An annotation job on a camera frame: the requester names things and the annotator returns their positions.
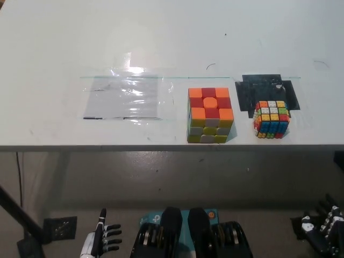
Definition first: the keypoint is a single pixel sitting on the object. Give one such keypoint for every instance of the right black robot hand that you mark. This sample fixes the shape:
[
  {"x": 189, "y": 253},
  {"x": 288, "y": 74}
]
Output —
[{"x": 329, "y": 231}]

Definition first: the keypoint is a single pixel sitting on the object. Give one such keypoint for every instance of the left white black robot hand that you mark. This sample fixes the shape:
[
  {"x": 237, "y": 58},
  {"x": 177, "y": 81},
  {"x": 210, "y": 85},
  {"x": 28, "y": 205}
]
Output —
[{"x": 90, "y": 243}]

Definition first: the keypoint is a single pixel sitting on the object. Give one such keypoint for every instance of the small studded puzzle cube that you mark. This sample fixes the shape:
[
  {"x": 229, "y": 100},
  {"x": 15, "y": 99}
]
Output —
[{"x": 271, "y": 121}]

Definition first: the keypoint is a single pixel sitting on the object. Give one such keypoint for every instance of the black ribbed robot body block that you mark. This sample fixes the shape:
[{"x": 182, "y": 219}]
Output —
[
  {"x": 169, "y": 236},
  {"x": 204, "y": 236}
]

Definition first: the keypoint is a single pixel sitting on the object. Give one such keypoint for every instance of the big orange red puzzle cube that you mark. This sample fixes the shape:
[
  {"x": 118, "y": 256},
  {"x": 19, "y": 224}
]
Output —
[{"x": 209, "y": 113}]

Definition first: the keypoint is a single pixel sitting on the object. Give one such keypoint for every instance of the black stand base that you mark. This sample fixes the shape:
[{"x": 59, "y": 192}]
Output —
[{"x": 28, "y": 247}]

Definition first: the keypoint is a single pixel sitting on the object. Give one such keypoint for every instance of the black slanted stand pole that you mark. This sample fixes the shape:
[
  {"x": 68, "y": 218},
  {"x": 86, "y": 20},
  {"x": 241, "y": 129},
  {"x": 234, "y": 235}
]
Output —
[{"x": 18, "y": 208}]

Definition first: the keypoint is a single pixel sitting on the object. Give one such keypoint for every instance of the clear plastic sheet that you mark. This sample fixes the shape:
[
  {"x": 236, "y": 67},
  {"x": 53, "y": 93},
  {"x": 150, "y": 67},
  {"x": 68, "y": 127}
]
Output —
[{"x": 121, "y": 96}]

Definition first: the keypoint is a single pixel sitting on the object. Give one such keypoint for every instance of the black tape patch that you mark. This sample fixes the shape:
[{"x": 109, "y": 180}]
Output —
[{"x": 250, "y": 91}]

